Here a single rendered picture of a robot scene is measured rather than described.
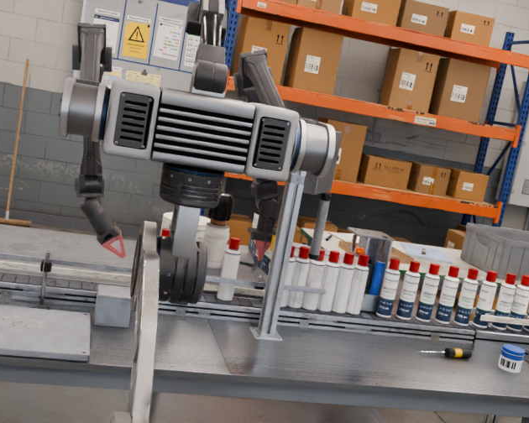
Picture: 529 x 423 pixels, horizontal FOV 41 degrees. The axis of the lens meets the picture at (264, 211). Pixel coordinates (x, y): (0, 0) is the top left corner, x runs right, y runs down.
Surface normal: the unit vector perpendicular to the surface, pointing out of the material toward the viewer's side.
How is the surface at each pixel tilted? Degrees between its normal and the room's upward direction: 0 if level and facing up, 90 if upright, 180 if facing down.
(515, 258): 90
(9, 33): 90
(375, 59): 90
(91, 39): 33
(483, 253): 90
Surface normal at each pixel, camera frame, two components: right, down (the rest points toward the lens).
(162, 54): 0.22, 0.24
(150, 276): 0.26, -0.75
